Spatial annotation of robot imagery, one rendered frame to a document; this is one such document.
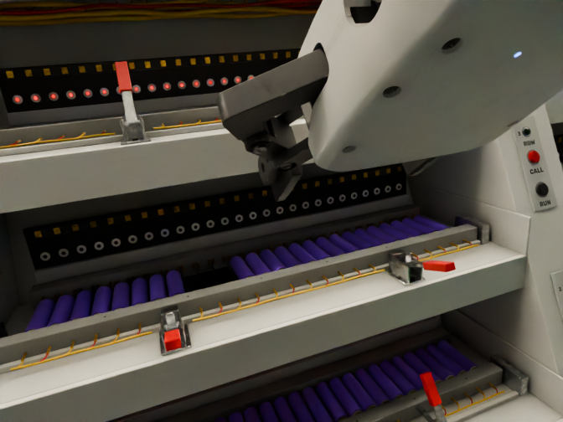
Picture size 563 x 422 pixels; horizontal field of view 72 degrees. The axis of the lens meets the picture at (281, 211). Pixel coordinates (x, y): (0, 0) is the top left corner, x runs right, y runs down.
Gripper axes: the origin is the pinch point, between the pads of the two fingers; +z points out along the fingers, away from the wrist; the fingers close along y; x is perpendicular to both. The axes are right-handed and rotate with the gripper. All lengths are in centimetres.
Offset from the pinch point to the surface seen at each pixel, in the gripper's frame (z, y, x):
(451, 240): 23.0, 23.6, -4.3
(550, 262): 19.5, 33.5, -10.3
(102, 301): 27.2, -19.2, -0.8
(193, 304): 22.8, -9.9, -4.0
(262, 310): 22.3, -3.0, -6.5
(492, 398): 28.5, 24.8, -24.9
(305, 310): 20.5, 1.0, -7.7
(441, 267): 13.6, 13.7, -7.4
